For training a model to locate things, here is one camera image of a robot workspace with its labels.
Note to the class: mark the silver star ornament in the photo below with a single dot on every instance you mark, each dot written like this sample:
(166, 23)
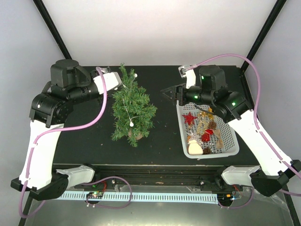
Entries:
(193, 136)

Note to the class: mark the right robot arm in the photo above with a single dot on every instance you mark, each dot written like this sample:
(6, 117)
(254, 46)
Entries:
(275, 168)

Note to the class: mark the burlap bow ornament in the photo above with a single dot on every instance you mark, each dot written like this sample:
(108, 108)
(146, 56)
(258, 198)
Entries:
(219, 142)

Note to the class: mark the brown tree base pot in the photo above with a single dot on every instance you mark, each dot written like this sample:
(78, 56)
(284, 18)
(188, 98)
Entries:
(137, 137)

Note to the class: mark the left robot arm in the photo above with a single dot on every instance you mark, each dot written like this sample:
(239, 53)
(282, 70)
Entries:
(70, 84)

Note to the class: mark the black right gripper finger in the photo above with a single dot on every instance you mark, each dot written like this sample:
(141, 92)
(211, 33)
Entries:
(172, 88)
(169, 95)

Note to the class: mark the white perforated plastic basket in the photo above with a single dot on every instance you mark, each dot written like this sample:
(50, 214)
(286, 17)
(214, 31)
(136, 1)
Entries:
(230, 142)

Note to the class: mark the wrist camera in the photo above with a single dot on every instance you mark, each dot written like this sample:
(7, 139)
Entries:
(186, 72)
(112, 80)

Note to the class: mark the right black corner post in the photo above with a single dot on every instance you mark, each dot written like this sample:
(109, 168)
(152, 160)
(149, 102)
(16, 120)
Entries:
(278, 6)

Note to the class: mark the brown pine cone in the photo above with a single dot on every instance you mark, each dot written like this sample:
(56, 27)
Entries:
(207, 150)
(212, 125)

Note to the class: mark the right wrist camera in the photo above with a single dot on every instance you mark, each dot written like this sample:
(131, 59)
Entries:
(186, 72)

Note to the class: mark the red glitter star ornament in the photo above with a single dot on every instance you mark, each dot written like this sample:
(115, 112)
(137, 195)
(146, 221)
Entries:
(189, 118)

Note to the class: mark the small green christmas tree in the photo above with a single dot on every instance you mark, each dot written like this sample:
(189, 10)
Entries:
(132, 108)

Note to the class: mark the black corner frame post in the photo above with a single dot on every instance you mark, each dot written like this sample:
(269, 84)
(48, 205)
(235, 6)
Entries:
(42, 9)

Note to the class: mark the wooden snowman ornament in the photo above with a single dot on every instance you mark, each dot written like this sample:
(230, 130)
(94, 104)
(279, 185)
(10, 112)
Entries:
(194, 148)

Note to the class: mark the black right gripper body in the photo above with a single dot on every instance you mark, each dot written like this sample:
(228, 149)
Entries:
(184, 99)

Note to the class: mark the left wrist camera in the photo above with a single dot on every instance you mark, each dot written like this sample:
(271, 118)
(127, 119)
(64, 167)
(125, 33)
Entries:
(112, 80)

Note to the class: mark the white slotted cable duct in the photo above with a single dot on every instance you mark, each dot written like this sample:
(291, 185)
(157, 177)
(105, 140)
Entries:
(138, 197)

